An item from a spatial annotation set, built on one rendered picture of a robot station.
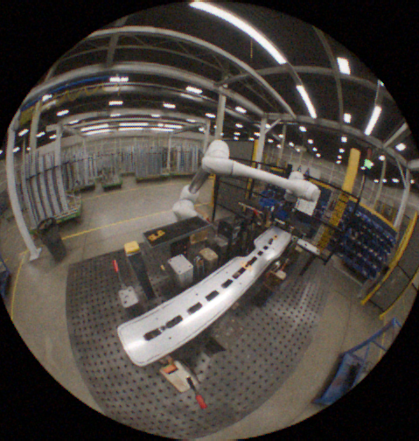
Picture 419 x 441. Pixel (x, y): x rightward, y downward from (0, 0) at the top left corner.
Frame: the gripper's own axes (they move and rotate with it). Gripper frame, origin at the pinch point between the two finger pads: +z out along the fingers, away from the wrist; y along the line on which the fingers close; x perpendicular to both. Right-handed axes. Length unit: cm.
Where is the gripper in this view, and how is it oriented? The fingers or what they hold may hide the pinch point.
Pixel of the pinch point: (281, 223)
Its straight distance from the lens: 108.3
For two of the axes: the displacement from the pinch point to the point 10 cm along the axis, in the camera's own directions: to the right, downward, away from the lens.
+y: 6.7, 4.2, -6.1
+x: 7.3, -2.6, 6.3
